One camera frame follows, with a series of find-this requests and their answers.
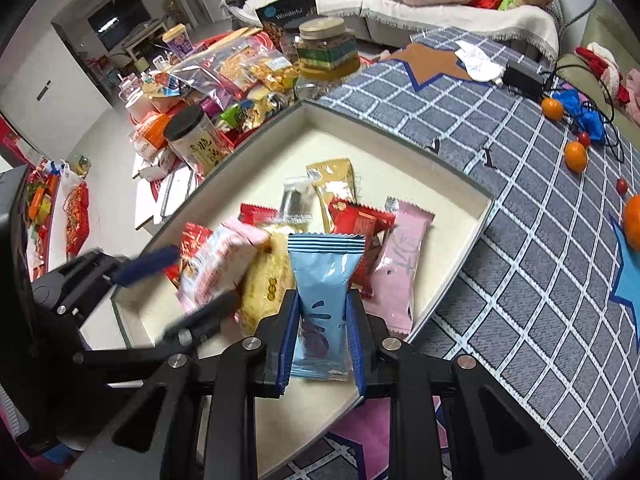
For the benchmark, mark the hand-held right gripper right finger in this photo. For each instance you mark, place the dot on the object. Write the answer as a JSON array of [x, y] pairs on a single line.
[[356, 347]]

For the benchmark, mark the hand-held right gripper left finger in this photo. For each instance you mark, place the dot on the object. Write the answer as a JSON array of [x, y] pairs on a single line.
[[291, 342]]

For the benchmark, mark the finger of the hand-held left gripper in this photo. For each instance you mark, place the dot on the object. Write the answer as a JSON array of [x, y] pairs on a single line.
[[220, 306], [150, 263]]

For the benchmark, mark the pink white printed snack packet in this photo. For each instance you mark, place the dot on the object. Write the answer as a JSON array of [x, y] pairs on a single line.
[[220, 260]]

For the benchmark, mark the yellow pastry packet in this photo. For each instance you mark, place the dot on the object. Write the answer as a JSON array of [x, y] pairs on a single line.
[[265, 285]]

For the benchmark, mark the blue snack packet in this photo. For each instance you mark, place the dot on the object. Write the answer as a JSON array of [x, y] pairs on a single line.
[[322, 280]]

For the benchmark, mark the white shallow box dark rim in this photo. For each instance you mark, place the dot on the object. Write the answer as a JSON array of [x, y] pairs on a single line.
[[240, 180]]

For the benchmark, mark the gold snack packet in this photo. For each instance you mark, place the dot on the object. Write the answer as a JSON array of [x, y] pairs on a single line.
[[334, 185]]

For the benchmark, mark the pile of bagged snacks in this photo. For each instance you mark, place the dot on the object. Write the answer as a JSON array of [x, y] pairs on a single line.
[[220, 67]]

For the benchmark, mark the white low table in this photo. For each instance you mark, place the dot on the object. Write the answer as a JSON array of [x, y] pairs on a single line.
[[150, 195]]

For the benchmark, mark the red gift bag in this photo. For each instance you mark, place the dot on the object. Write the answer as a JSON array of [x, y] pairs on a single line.
[[76, 220]]

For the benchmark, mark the plain pink snack packet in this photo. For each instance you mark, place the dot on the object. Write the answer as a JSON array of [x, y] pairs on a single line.
[[400, 270]]

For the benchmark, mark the orange white packet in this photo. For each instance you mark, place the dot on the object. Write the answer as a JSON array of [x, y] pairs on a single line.
[[150, 135]]

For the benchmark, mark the clear dark snack packet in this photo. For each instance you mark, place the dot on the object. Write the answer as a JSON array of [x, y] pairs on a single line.
[[296, 200]]

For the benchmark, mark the jar with black lid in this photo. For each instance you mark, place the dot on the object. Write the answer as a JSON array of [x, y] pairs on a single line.
[[197, 140]]

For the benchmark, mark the white side table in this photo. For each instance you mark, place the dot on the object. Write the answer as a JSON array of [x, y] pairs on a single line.
[[140, 40]]

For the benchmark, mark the purple printed tub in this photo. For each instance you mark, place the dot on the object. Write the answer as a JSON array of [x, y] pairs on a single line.
[[177, 41]]

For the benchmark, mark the black television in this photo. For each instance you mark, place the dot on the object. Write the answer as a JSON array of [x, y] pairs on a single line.
[[120, 10]]

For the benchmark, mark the glass jar tan lid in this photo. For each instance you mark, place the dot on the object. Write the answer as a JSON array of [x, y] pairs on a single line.
[[325, 50]]

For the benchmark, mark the black printed box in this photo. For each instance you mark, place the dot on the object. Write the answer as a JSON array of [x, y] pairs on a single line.
[[285, 10]]

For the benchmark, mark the small tangerine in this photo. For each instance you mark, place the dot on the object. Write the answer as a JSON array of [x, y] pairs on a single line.
[[576, 156], [552, 109]]

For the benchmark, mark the large orange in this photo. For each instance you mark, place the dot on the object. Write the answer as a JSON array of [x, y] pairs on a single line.
[[634, 222]]

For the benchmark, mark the red cherry tomato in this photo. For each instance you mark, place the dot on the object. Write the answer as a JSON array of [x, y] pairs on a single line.
[[621, 186], [583, 138]]

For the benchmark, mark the white crumpled tissue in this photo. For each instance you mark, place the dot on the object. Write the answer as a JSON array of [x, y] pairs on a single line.
[[477, 62]]

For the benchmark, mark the black power adapter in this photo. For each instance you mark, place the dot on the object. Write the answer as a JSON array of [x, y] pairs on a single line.
[[522, 80]]

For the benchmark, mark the blue plastic bag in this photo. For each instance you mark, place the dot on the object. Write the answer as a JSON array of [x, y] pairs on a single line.
[[585, 110]]

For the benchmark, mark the white sofa throw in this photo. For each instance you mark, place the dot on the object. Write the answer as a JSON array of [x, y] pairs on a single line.
[[450, 16]]

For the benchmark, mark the red white plush toy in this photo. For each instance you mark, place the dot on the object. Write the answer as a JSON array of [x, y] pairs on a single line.
[[600, 62]]

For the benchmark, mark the pink folded blanket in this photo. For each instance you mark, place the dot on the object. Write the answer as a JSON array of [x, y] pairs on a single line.
[[634, 91]]

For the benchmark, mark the green cloth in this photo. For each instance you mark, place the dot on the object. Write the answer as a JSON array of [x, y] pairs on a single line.
[[512, 0]]

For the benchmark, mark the green armchair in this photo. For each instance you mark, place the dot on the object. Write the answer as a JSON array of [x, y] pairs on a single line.
[[606, 22]]

